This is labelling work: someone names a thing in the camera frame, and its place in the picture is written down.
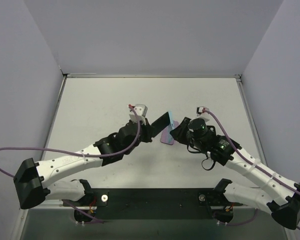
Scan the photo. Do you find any phone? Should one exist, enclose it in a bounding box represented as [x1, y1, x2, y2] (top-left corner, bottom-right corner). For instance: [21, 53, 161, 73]
[151, 111, 171, 138]

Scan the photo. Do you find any light blue phone case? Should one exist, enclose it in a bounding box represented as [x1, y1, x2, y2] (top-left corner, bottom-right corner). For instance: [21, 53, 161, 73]
[168, 111, 175, 130]

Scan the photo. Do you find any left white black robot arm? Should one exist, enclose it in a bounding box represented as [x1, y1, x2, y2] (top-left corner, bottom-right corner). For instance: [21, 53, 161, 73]
[14, 120, 154, 210]

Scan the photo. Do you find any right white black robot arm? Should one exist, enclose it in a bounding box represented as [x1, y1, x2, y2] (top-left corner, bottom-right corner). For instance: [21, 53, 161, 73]
[170, 117, 300, 230]

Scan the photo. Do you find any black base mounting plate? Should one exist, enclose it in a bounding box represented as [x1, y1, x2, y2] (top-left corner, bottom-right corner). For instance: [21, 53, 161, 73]
[70, 188, 232, 221]

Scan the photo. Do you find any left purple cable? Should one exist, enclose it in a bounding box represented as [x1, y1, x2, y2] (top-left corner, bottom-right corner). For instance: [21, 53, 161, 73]
[0, 104, 142, 224]

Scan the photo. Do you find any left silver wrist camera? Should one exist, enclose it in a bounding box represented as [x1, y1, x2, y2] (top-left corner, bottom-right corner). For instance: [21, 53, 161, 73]
[128, 104, 148, 125]

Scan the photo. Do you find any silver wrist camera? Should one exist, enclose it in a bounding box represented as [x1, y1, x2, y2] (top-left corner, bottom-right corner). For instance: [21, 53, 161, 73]
[128, 104, 148, 125]
[196, 106, 209, 118]

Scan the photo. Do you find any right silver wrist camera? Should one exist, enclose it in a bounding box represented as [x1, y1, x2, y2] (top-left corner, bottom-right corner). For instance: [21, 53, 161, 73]
[196, 106, 209, 118]

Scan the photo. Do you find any aluminium table frame rail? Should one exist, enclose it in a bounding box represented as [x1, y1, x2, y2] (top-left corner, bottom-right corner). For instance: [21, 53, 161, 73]
[19, 72, 289, 211]

